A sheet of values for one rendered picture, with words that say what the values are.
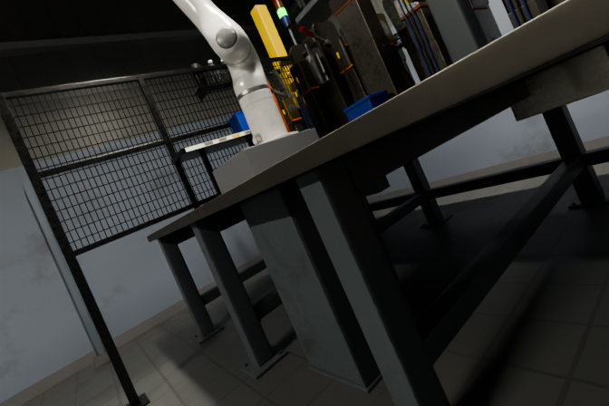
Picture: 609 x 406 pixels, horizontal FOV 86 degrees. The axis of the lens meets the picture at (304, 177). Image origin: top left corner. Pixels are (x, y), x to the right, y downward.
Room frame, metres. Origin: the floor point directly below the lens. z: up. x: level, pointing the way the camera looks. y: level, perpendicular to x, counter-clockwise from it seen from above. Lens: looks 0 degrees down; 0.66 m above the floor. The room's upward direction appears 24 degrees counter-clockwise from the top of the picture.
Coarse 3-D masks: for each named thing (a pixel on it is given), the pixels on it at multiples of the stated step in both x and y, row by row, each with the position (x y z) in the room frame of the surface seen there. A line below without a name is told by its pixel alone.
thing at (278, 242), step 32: (288, 192) 0.97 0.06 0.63; (256, 224) 1.14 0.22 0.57; (288, 224) 0.98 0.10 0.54; (288, 256) 1.04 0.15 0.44; (320, 256) 0.98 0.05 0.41; (288, 288) 1.12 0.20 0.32; (320, 288) 0.96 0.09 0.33; (320, 320) 1.03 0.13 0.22; (352, 320) 0.98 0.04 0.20; (416, 320) 1.13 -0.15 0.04; (320, 352) 1.10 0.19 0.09; (352, 352) 0.96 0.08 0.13; (352, 384) 1.00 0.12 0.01
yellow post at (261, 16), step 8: (256, 8) 2.53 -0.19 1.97; (264, 8) 2.57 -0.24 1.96; (256, 16) 2.56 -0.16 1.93; (264, 16) 2.54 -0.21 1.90; (256, 24) 2.59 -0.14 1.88; (264, 24) 2.53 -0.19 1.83; (272, 24) 2.57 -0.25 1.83; (264, 32) 2.55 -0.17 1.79; (272, 32) 2.55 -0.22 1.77; (264, 40) 2.59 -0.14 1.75; (272, 40) 2.53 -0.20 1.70; (280, 40) 2.58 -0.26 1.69; (272, 48) 2.55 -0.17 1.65; (280, 48) 2.56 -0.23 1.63; (272, 56) 2.58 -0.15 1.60; (280, 56) 2.54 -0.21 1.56; (280, 64) 2.54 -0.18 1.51; (288, 64) 2.56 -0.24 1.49; (288, 80) 2.53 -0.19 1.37; (288, 88) 2.56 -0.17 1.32; (296, 104) 2.55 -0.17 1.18
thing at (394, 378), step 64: (576, 64) 1.20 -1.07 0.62; (448, 128) 0.94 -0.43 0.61; (320, 192) 0.65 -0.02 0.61; (448, 192) 2.07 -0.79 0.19; (576, 192) 1.56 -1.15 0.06; (384, 256) 0.69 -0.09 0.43; (512, 256) 0.98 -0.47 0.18; (256, 320) 1.37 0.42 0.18; (384, 320) 0.64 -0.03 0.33; (448, 320) 0.76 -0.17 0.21
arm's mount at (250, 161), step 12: (300, 132) 1.11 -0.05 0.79; (312, 132) 1.13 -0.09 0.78; (264, 144) 1.02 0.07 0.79; (276, 144) 1.04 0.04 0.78; (288, 144) 1.07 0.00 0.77; (300, 144) 1.09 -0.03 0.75; (240, 156) 1.00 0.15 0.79; (252, 156) 0.99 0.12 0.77; (264, 156) 1.01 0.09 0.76; (276, 156) 1.03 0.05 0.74; (288, 156) 1.06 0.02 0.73; (228, 168) 1.09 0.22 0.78; (240, 168) 1.03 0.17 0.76; (252, 168) 0.98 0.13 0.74; (264, 168) 1.00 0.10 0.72; (216, 180) 1.21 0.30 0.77; (228, 180) 1.13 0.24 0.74; (240, 180) 1.06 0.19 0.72
